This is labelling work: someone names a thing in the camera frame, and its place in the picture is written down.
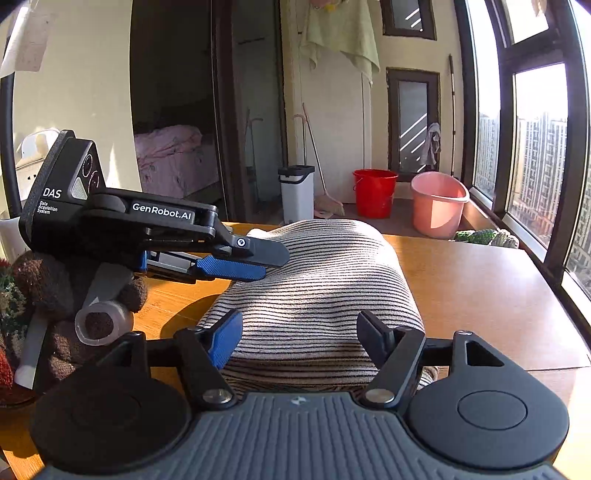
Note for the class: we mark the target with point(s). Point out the dark framed glass door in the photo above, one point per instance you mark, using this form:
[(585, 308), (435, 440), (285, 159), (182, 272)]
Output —
[(231, 115)]

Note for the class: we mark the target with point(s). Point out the green knitted cushion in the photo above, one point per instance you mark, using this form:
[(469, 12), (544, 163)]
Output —
[(489, 237)]

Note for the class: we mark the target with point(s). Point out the black curved tube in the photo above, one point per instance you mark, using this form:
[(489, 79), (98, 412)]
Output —
[(7, 138)]

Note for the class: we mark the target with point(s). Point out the pink plastic tub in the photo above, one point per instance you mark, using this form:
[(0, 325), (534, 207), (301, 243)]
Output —
[(436, 207)]

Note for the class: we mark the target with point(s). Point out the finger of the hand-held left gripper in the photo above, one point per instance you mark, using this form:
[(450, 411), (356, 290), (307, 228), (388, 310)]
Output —
[(263, 254), (231, 268)]

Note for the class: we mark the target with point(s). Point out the pink broom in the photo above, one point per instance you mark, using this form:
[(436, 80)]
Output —
[(328, 205)]

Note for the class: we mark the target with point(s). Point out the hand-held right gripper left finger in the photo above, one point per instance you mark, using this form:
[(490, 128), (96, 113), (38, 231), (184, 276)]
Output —
[(224, 341)]

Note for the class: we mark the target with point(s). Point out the white trash bin black lid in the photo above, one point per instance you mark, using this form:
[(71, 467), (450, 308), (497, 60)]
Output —
[(296, 198)]

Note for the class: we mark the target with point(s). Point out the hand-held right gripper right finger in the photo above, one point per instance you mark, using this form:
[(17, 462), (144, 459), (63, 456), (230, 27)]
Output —
[(376, 339)]

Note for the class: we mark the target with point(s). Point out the green hanging towel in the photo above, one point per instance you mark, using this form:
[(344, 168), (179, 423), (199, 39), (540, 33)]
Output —
[(341, 32)]

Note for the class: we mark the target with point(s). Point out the person's left hand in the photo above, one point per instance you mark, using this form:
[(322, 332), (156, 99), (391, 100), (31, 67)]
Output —
[(55, 295)]

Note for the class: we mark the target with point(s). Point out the red plastic bucket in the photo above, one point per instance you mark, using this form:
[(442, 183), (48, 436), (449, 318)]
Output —
[(375, 194)]

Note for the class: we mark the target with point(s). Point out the pink hanging cloth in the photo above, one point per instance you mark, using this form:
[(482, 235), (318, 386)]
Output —
[(328, 4)]

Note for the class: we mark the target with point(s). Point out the tall dark framed window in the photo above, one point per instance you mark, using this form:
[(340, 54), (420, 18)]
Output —
[(413, 124)]

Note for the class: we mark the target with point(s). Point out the large balcony window frame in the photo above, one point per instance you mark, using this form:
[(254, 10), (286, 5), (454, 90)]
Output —
[(505, 138)]

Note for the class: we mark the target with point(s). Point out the grey hanging rag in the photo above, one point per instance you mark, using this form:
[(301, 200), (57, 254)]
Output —
[(431, 145)]

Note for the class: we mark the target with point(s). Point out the black white striped shirt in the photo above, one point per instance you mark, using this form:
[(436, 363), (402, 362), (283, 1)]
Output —
[(318, 295)]

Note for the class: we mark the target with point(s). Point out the pink bed cover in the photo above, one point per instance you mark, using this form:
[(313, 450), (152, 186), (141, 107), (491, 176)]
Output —
[(171, 157)]

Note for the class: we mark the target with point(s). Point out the small dark framed window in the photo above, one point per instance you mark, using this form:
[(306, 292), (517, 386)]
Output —
[(408, 18)]

